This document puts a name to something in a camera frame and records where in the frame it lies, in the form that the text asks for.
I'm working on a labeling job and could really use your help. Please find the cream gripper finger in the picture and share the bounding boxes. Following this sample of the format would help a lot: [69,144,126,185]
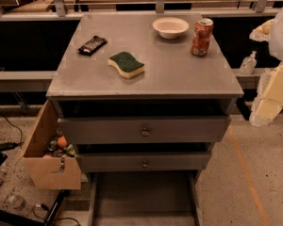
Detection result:
[249,98,283,126]
[263,63,283,105]

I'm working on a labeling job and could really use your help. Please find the green and yellow sponge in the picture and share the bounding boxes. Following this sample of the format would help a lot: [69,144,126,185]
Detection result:
[108,52,144,79]

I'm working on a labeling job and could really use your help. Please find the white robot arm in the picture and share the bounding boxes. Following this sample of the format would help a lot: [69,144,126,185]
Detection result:
[249,8,283,126]

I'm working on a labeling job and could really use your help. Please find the top grey drawer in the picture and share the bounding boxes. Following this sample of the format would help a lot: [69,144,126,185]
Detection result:
[58,116,231,144]

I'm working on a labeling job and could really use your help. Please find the grey metal drawer cabinet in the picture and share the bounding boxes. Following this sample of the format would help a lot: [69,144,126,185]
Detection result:
[45,12,245,174]

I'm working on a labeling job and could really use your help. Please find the middle grey drawer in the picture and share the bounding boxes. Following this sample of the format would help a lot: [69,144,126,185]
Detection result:
[76,152,211,172]

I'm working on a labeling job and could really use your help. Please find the open bottom grey drawer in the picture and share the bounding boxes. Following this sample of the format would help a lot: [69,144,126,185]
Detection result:
[88,171,204,226]

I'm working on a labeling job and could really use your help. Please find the clear hand sanitizer bottle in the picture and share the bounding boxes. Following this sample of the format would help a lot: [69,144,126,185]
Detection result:
[240,51,257,75]

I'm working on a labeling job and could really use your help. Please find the crumpled orange soda can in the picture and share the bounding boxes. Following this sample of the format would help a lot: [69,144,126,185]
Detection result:
[191,18,214,57]

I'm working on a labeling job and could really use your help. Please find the white paper bowl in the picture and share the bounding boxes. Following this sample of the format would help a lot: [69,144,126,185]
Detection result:
[153,17,189,40]

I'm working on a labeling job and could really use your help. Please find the black snack bag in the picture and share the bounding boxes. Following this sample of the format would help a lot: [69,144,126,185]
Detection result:
[78,36,108,56]

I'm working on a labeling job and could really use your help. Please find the orange ball in box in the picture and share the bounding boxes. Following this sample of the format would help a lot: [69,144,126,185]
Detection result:
[57,136,68,148]

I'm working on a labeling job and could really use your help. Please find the cardboard box of items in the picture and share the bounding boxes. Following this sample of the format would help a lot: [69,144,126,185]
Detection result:
[22,101,81,189]

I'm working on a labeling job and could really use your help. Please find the glass jar on floor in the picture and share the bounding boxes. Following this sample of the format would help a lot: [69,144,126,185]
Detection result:
[8,195,25,210]

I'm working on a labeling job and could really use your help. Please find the black cable on floor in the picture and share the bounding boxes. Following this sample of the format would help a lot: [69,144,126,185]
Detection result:
[0,106,25,149]

